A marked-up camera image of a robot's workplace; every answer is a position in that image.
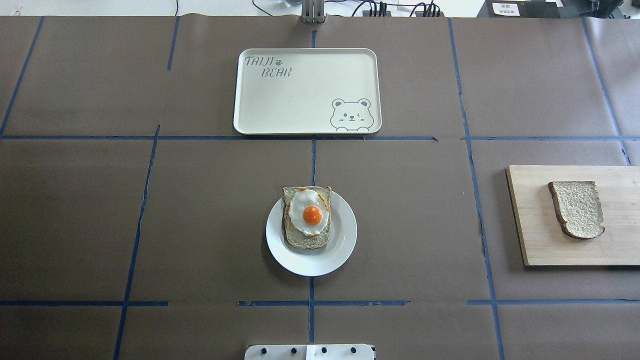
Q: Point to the wooden cutting board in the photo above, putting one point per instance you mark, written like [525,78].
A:
[540,234]

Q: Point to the black box with label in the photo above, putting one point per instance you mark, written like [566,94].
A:
[519,9]

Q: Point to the orange black connector strip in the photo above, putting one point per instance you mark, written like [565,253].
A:
[379,9]

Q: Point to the fried egg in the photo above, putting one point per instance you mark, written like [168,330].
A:
[309,210]

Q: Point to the white round plate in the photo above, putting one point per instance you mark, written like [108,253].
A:
[342,237]

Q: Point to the aluminium frame post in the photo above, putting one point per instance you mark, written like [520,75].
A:
[313,11]

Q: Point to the brown bread slice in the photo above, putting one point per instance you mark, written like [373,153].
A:
[578,208]

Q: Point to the bottom bread slice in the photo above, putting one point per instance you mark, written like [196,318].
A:
[293,236]

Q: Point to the cream bear serving tray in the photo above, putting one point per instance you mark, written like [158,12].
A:
[307,91]

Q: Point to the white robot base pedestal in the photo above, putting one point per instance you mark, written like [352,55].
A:
[349,351]

